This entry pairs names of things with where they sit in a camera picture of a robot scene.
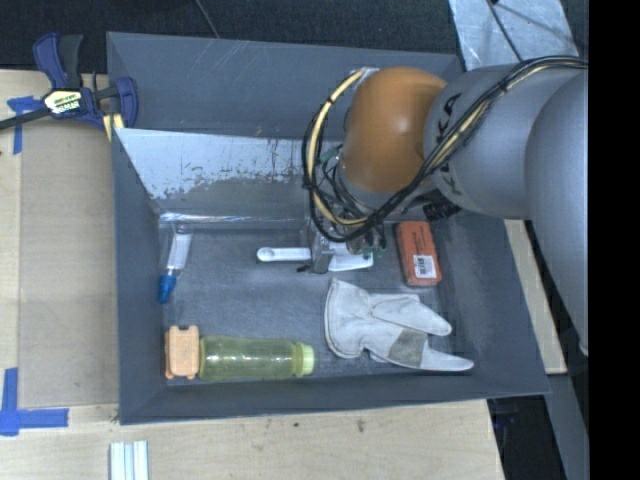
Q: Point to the orange block with barcode label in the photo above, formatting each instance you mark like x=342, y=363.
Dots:
x=419, y=253

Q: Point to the clear tube with blue cap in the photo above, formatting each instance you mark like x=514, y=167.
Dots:
x=176, y=260

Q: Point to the yellow-green plastic bottle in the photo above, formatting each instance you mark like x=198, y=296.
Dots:
x=250, y=359

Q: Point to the white work glove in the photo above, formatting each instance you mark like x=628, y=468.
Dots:
x=360, y=323

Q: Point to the white plastic spoon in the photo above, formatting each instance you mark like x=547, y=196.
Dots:
x=280, y=254

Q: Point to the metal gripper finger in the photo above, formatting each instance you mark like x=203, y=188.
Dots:
x=322, y=265
x=320, y=247

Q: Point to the grey metal bin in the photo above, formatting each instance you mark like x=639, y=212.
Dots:
x=240, y=93

